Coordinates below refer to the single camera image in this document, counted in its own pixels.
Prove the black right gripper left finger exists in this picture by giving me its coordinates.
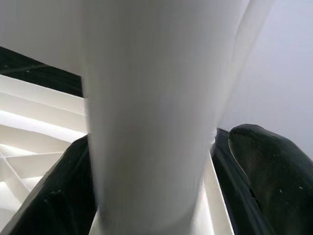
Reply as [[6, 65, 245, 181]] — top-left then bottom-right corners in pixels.
[[4, 134, 98, 235]]

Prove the white plastic children table top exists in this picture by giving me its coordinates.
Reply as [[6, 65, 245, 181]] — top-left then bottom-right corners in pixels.
[[0, 73, 235, 235]]

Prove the white plastic table leg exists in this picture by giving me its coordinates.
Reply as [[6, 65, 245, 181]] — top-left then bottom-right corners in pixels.
[[80, 0, 273, 235]]

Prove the black table cloth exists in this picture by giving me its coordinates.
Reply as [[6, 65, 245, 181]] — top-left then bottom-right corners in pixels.
[[0, 46, 269, 235]]

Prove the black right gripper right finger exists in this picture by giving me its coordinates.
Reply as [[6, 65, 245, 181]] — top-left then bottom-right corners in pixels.
[[228, 123, 313, 235]]

